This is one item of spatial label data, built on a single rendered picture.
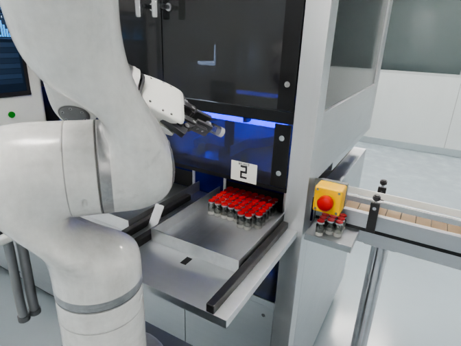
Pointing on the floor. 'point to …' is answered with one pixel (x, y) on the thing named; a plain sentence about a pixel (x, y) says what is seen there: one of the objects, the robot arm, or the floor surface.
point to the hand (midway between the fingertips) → (200, 123)
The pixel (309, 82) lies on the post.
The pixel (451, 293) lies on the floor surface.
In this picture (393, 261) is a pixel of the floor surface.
